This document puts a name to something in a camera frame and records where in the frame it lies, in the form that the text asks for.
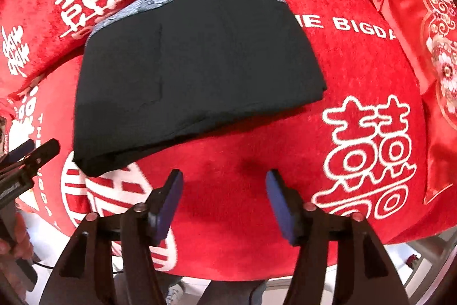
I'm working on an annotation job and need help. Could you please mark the red embroidered satin pillow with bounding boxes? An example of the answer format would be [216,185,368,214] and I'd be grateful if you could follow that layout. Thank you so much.
[368,0,457,206]

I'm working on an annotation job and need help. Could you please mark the person's jeans leg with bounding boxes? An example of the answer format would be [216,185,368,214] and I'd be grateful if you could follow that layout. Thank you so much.
[205,278,268,305]

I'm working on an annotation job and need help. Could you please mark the red printed blanket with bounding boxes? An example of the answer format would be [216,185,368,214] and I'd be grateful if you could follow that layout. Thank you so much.
[0,0,457,282]

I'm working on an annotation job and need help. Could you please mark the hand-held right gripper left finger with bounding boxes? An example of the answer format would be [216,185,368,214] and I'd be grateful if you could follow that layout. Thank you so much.
[39,169,184,305]

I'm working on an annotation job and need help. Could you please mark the dark pants with patterned waistband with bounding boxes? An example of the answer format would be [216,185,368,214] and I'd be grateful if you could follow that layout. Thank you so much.
[72,0,327,178]

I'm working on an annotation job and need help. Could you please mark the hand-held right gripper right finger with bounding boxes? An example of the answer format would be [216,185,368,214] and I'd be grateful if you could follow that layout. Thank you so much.
[266,169,411,305]

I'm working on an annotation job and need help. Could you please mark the person's left hand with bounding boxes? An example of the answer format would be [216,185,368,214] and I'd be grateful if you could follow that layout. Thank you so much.
[0,212,35,261]

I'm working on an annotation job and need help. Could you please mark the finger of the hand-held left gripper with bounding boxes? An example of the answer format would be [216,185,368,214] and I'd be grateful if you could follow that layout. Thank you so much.
[8,138,61,168]

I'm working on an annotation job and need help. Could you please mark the grey sneaker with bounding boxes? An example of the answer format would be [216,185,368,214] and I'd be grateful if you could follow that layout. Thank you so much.
[165,283,187,305]

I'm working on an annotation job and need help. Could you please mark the black cable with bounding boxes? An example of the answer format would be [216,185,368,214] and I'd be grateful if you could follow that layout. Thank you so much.
[33,259,125,274]

